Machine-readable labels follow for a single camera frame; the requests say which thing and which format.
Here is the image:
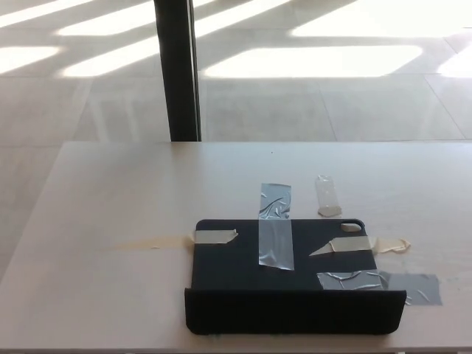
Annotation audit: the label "black folding tablet cover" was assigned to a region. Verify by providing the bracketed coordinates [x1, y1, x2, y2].
[184, 218, 408, 336]

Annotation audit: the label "beige masking tape long strip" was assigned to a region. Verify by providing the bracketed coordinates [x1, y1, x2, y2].
[110, 229, 238, 250]

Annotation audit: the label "clear tape strip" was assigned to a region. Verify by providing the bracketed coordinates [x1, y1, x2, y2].
[315, 174, 344, 218]

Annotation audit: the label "beige masking tape crumpled strip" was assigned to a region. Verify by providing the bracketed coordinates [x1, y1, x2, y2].
[308, 236, 412, 257]

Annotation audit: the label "grey duct tape long strip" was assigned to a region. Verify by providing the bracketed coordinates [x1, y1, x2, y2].
[258, 182, 296, 272]

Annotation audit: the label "black window frame post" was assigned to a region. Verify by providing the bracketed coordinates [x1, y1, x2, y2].
[153, 0, 203, 142]

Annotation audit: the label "grey duct tape wide strip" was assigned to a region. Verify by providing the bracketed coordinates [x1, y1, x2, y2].
[316, 269, 443, 306]

